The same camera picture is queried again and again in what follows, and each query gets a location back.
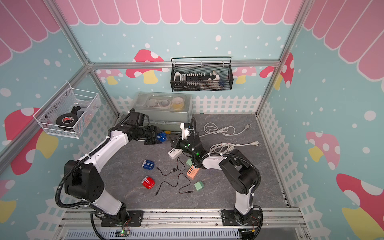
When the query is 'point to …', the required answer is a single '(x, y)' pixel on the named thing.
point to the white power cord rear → (211, 128)
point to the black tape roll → (67, 119)
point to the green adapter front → (199, 185)
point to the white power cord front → (223, 148)
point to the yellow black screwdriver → (168, 132)
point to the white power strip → (174, 153)
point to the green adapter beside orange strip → (189, 162)
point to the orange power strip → (192, 172)
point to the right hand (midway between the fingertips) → (166, 136)
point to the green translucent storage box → (166, 111)
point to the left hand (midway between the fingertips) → (164, 135)
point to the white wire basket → (83, 103)
